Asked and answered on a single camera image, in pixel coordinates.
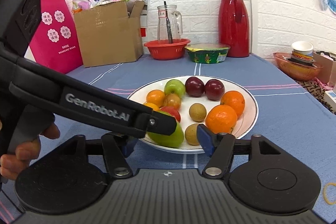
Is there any small yellow-orange citrus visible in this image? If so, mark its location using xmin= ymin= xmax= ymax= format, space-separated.
xmin=143 ymin=102 xmax=160 ymax=111

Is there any red tomato-like fruit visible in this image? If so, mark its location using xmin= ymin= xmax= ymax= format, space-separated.
xmin=160 ymin=106 xmax=181 ymax=122

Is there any large green apple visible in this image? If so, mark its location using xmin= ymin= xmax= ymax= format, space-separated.
xmin=146 ymin=110 xmax=185 ymax=148

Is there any small orange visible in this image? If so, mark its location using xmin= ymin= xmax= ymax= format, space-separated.
xmin=146 ymin=89 xmax=166 ymax=107

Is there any red-yellow small fruit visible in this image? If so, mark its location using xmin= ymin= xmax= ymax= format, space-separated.
xmin=163 ymin=93 xmax=182 ymax=110

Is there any large orange front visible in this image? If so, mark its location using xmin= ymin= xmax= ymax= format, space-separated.
xmin=205 ymin=105 xmax=238 ymax=134

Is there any large orange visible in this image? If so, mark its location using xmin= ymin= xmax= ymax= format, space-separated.
xmin=220 ymin=90 xmax=245 ymax=118
xmin=205 ymin=105 xmax=238 ymax=134

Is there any brown longan fruit two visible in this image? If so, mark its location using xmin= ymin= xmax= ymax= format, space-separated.
xmin=185 ymin=123 xmax=199 ymax=145

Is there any small green apple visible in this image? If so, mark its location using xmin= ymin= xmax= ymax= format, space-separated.
xmin=164 ymin=79 xmax=186 ymax=99

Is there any brown longan fruit one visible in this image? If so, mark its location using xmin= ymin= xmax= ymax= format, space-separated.
xmin=189 ymin=103 xmax=207 ymax=122

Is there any dark red plum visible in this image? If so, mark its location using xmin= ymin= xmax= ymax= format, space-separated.
xmin=205 ymin=79 xmax=225 ymax=101
xmin=185 ymin=76 xmax=205 ymax=97

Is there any dark red plum front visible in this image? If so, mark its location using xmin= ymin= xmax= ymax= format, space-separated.
xmin=205 ymin=79 xmax=225 ymax=101

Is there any person's left hand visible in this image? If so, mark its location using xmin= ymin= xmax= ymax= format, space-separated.
xmin=1 ymin=123 xmax=60 ymax=180

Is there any white porcelain plate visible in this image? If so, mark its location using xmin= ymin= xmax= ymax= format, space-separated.
xmin=129 ymin=76 xmax=259 ymax=154

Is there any pink tote bag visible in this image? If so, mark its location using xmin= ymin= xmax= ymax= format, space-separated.
xmin=30 ymin=0 xmax=83 ymax=74

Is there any red plastic basket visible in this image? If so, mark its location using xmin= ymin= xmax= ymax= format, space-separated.
xmin=143 ymin=39 xmax=190 ymax=61

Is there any blue striped tablecloth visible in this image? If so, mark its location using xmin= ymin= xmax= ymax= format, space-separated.
xmin=1 ymin=55 xmax=335 ymax=223

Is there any green instant noodle bowl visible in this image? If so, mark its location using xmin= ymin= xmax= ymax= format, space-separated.
xmin=185 ymin=43 xmax=230 ymax=64

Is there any black stick in pitcher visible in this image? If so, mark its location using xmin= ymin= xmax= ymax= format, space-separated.
xmin=163 ymin=1 xmax=173 ymax=44

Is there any glass pitcher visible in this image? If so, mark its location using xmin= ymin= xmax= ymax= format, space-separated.
xmin=157 ymin=1 xmax=183 ymax=44

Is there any orange-brown bowl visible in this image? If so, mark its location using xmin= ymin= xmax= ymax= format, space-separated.
xmin=273 ymin=52 xmax=323 ymax=81

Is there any yellow rubber band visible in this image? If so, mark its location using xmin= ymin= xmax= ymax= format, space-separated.
xmin=322 ymin=182 xmax=336 ymax=206

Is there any red thermos jug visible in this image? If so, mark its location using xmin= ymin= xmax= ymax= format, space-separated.
xmin=218 ymin=0 xmax=249 ymax=57

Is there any white power strip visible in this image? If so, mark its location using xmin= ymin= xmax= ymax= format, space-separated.
xmin=323 ymin=90 xmax=336 ymax=109

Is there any white paper cup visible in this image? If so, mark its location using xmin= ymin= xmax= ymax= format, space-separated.
xmin=291 ymin=41 xmax=314 ymax=56

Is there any brown cardboard box right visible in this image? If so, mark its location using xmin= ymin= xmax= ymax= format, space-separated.
xmin=313 ymin=51 xmax=335 ymax=86

